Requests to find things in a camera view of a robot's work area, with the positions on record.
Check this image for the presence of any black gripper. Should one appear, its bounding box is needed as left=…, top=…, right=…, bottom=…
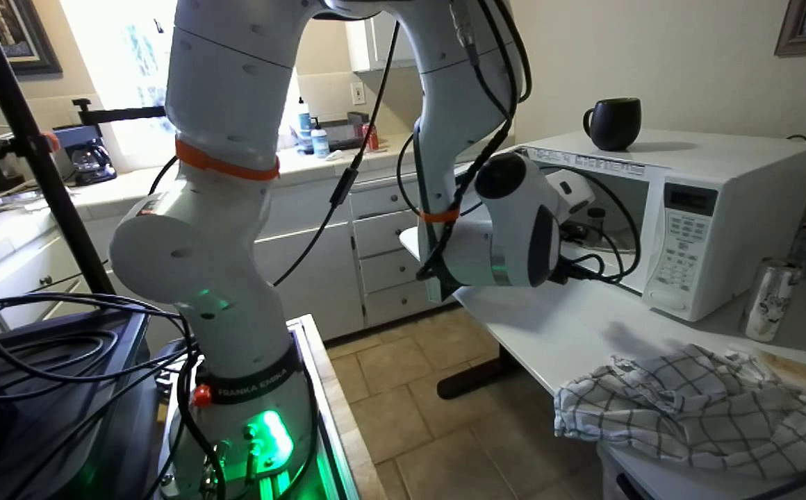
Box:
left=562, top=205, right=611, bottom=263

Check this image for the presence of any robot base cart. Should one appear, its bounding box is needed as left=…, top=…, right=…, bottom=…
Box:
left=155, top=313, right=391, bottom=500

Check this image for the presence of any white microwave oven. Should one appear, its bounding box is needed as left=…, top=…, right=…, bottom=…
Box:
left=511, top=127, right=806, bottom=327

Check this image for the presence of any blue bottle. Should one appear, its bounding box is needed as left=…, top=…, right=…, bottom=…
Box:
left=294, top=98, right=318, bottom=156

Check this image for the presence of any white table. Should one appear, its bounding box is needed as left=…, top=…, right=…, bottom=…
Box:
left=397, top=225, right=806, bottom=500

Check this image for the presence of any black mug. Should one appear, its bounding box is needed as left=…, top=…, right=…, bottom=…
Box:
left=582, top=93, right=644, bottom=152

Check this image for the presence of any black table foot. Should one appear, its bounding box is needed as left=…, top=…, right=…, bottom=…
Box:
left=436, top=356, right=529, bottom=403

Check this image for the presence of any checkered white dish cloth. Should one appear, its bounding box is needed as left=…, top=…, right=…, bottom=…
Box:
left=554, top=345, right=806, bottom=482

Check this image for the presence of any white kitchen cabinet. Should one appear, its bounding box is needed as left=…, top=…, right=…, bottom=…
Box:
left=0, top=137, right=480, bottom=341

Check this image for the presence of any bright window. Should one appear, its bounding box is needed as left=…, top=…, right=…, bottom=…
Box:
left=58, top=0, right=184, bottom=170

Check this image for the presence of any black tripod pole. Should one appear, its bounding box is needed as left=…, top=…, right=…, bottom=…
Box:
left=0, top=0, right=120, bottom=300

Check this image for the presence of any black equipment box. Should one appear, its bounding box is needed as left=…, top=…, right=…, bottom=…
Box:
left=0, top=302, right=165, bottom=500

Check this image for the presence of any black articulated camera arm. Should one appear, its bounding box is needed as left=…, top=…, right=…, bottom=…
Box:
left=69, top=93, right=169, bottom=127

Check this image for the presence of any black cable bundle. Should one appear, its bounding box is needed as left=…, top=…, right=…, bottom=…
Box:
left=0, top=291, right=204, bottom=500

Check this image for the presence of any dark picture frame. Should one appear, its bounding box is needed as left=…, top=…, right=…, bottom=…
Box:
left=0, top=0, right=63, bottom=78

